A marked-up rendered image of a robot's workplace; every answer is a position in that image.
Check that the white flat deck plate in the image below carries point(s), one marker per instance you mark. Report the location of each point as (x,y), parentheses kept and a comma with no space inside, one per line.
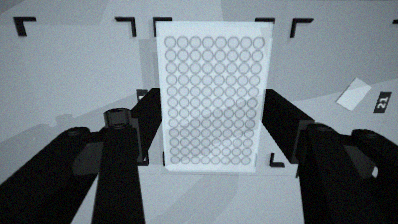
(167,198)

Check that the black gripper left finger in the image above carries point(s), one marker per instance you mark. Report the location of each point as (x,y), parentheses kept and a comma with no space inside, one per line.
(51,186)

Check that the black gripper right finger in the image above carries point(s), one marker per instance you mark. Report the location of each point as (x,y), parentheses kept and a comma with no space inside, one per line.
(335,170)

